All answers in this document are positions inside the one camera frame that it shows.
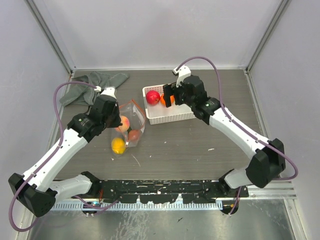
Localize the pink peach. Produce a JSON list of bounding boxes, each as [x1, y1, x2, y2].
[[115, 115, 130, 133]]

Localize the clear zip top bag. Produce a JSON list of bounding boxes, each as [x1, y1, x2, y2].
[[110, 99, 146, 156]]

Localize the brown passion fruit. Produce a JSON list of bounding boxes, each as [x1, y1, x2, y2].
[[128, 129, 141, 142]]

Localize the yellow lemon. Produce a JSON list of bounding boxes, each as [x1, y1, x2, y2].
[[111, 137, 126, 155]]

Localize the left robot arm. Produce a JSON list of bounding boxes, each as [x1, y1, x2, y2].
[[8, 94, 121, 217]]

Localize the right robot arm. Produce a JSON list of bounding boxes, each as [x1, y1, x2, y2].
[[163, 75, 286, 197]]

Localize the orange fruit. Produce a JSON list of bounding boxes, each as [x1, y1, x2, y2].
[[160, 94, 166, 106]]

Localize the red apple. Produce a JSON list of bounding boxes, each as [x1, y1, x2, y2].
[[145, 90, 161, 106]]

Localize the white plastic basket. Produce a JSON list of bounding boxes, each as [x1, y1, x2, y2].
[[142, 84, 196, 125]]

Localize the grey cloth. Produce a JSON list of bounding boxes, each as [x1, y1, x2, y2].
[[59, 71, 130, 107]]

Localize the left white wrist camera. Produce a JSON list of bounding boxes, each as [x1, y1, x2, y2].
[[94, 86, 117, 99]]

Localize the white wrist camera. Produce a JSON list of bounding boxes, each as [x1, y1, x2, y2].
[[94, 86, 117, 99], [172, 65, 191, 88]]

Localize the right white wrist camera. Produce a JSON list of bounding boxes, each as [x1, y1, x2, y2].
[[172, 65, 191, 88]]

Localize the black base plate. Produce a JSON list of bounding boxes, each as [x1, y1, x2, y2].
[[78, 180, 238, 204]]

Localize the grey cable duct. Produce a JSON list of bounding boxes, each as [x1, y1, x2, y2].
[[51, 200, 223, 211]]

